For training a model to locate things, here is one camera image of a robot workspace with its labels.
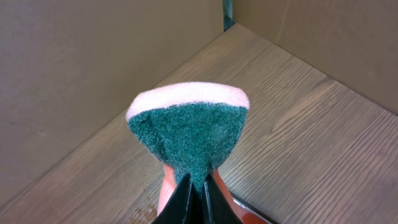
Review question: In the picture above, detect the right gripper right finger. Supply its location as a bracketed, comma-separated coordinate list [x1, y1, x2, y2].
[201, 174, 243, 224]

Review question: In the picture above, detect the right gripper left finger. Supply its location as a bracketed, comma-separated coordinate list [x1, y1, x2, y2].
[152, 174, 193, 224]

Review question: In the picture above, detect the green and pink sponge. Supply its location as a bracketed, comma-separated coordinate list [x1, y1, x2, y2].
[125, 81, 251, 217]

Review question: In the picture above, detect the black tray with red water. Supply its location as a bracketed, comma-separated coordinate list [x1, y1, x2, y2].
[231, 193, 279, 224]

